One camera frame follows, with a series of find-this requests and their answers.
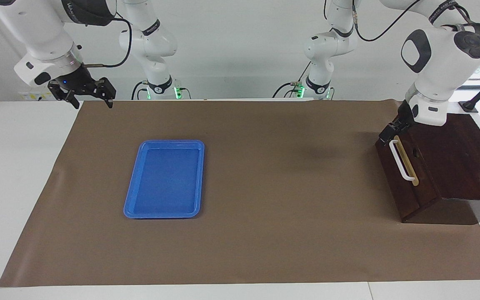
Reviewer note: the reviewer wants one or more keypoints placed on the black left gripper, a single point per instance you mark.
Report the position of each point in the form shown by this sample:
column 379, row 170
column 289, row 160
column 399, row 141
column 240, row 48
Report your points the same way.
column 406, row 116

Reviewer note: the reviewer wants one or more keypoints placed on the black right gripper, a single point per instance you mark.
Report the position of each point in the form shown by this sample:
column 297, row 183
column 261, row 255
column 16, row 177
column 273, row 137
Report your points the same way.
column 77, row 82

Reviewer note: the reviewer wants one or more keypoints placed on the dark wooden drawer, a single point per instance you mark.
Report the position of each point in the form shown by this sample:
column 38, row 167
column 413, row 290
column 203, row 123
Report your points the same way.
column 394, row 183

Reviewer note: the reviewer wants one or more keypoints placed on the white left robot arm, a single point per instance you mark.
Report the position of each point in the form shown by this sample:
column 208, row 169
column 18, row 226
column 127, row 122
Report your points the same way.
column 440, row 54

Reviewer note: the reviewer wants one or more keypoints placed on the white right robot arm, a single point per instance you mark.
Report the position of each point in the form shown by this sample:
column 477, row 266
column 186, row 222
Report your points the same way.
column 40, row 33

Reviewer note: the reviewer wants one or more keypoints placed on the white socket strip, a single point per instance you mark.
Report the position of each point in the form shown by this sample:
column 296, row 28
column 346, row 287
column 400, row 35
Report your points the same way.
column 31, row 96

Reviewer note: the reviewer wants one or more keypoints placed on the dark wooden cabinet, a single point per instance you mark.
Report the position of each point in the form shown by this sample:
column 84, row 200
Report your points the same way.
column 469, row 162

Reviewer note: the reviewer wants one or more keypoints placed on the blue plastic tray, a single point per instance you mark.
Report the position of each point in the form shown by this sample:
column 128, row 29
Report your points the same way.
column 156, row 179

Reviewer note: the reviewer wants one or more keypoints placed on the brown paper table mat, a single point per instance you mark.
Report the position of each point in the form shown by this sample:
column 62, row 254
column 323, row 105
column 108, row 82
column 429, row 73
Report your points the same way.
column 265, row 187

